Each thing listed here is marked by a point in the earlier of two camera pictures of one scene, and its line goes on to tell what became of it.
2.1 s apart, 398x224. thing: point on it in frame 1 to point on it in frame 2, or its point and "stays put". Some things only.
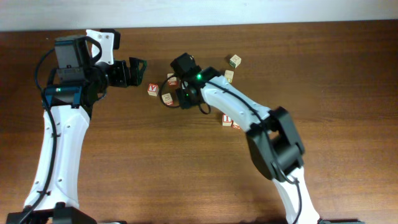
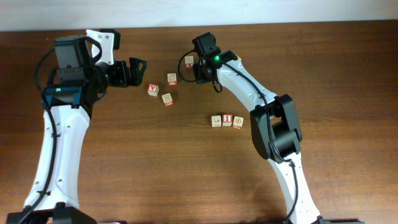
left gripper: (124, 80) stays put
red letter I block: (226, 120) stays put
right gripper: (183, 103) to (198, 75)
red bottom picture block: (236, 126) stays put
